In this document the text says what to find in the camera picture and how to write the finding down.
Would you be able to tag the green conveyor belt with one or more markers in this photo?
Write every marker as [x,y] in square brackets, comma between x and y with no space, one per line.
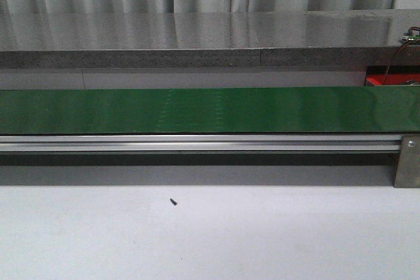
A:
[250,110]

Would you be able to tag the grey stone counter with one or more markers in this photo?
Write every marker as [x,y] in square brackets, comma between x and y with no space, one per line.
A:
[207,40]

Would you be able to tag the small green circuit board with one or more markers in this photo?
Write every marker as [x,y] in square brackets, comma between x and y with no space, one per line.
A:
[412,36]

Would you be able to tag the red plastic tray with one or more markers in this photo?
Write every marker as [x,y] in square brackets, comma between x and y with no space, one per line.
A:
[395,75]

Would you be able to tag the aluminium conveyor frame rail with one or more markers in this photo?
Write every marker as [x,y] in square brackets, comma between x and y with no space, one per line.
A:
[201,142]

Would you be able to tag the steel conveyor support bracket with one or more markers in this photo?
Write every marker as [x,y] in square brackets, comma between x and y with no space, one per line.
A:
[407,173]

